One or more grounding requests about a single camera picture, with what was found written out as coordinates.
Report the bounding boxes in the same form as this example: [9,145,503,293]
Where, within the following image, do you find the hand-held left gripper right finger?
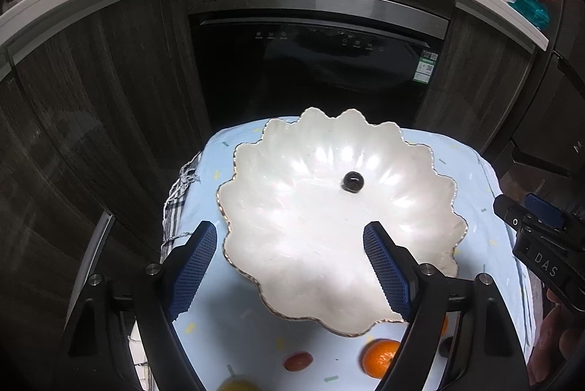
[362,221,533,391]

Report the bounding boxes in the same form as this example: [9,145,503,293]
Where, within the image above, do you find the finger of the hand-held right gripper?
[523,192,564,229]
[492,193,524,233]

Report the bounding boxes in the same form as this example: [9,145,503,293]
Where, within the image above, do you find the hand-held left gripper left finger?
[59,221,218,391]

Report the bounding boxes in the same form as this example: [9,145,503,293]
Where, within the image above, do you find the white scalloped bowl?
[216,107,469,338]

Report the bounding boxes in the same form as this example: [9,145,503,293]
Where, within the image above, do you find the green yellow apple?
[215,377,259,391]

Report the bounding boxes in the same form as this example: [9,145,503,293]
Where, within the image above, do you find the person's right hand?
[528,286,585,383]

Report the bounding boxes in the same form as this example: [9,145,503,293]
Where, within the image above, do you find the light blue tablecloth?
[160,114,535,391]

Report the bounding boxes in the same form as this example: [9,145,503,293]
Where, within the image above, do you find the narrow dark wood cabinet door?
[414,0,535,154]

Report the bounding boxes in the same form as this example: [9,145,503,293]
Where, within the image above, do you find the small red oval fruit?
[283,351,314,372]

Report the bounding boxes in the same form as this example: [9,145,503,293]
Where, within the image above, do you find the wide dark wood cabinet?
[0,0,211,391]

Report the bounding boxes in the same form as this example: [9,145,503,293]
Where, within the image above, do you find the teal plastic bag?
[507,0,549,31]

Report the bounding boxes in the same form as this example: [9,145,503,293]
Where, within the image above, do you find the black built-in dishwasher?
[185,0,451,131]

